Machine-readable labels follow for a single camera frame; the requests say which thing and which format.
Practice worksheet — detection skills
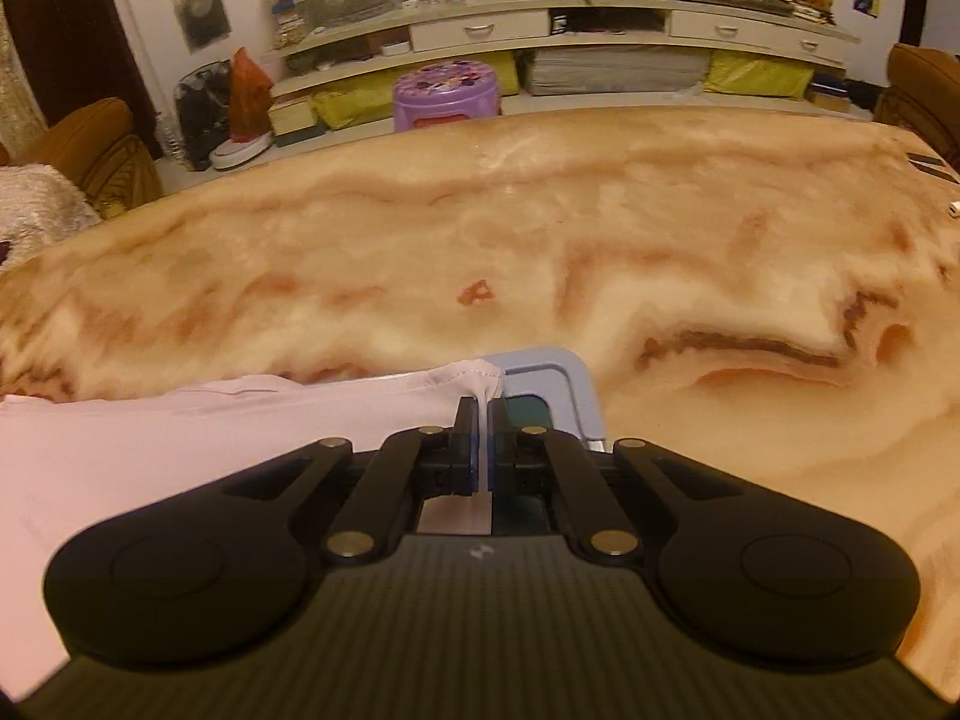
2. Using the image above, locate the brown leather armchair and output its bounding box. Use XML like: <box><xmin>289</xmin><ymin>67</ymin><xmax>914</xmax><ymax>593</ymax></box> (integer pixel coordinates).
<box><xmin>872</xmin><ymin>43</ymin><xmax>960</xmax><ymax>166</ymax></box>

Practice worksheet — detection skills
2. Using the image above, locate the white curved television cabinet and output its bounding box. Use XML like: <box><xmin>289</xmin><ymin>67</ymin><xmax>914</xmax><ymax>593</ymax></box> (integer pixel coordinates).
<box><xmin>262</xmin><ymin>0</ymin><xmax>863</xmax><ymax>147</ymax></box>

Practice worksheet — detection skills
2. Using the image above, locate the grey folded mat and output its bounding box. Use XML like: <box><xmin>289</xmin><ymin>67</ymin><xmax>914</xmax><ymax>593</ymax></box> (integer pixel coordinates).
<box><xmin>525</xmin><ymin>45</ymin><xmax>710</xmax><ymax>96</ymax></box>

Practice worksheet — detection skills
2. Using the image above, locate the brown leather sofa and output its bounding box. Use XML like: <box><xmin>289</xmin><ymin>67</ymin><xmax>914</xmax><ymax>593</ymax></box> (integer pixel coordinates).
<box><xmin>0</xmin><ymin>97</ymin><xmax>164</xmax><ymax>220</ymax></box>

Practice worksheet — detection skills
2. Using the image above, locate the black floor fan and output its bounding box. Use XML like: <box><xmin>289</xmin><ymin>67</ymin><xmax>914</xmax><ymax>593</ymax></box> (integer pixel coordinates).
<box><xmin>172</xmin><ymin>60</ymin><xmax>233</xmax><ymax>172</ymax></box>

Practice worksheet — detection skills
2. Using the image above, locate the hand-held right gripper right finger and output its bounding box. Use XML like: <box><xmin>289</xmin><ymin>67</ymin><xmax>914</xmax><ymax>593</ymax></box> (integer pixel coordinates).
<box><xmin>487</xmin><ymin>397</ymin><xmax>745</xmax><ymax>568</ymax></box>

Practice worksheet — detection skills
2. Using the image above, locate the green table board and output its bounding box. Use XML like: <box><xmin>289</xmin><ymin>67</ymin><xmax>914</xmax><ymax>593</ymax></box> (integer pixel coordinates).
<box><xmin>480</xmin><ymin>347</ymin><xmax>607</xmax><ymax>526</ymax></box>

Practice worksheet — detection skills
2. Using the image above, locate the grey wall poster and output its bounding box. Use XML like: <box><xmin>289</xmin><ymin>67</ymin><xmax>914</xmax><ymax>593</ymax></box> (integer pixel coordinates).
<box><xmin>168</xmin><ymin>0</ymin><xmax>232</xmax><ymax>53</ymax></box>

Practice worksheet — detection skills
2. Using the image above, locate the stack of small boxes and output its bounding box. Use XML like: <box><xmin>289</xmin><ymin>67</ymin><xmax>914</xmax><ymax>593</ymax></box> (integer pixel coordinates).
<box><xmin>270</xmin><ymin>0</ymin><xmax>312</xmax><ymax>50</ymax></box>

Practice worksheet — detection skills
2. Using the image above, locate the purple plastic stool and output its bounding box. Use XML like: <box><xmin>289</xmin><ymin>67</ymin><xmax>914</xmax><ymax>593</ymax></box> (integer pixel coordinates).
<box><xmin>392</xmin><ymin>64</ymin><xmax>502</xmax><ymax>134</ymax></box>

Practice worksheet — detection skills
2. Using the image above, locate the white garment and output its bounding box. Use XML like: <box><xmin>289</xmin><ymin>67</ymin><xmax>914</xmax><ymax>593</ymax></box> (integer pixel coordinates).
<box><xmin>0</xmin><ymin>360</ymin><xmax>502</xmax><ymax>698</ymax></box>

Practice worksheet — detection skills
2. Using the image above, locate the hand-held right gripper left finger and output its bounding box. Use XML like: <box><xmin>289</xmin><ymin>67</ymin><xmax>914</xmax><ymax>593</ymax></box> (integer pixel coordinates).
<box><xmin>217</xmin><ymin>396</ymin><xmax>479</xmax><ymax>568</ymax></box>

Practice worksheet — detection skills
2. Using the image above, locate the red bag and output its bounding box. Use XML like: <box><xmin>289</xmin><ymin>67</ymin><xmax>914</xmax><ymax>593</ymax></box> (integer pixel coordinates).
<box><xmin>229</xmin><ymin>47</ymin><xmax>275</xmax><ymax>145</ymax></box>

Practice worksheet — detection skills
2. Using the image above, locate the white round floor device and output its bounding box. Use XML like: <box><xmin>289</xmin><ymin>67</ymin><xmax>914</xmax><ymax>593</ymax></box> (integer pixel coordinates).
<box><xmin>208</xmin><ymin>131</ymin><xmax>272</xmax><ymax>170</ymax></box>

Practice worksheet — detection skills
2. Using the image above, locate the marble coffee table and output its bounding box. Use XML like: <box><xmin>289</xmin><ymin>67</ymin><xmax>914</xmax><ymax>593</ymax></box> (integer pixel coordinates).
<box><xmin>0</xmin><ymin>106</ymin><xmax>960</xmax><ymax>691</ymax></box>

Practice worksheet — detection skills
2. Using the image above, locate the cream lace sofa cover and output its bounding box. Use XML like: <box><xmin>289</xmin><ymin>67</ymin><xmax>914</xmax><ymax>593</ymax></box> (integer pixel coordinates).
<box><xmin>0</xmin><ymin>163</ymin><xmax>102</xmax><ymax>271</ymax></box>

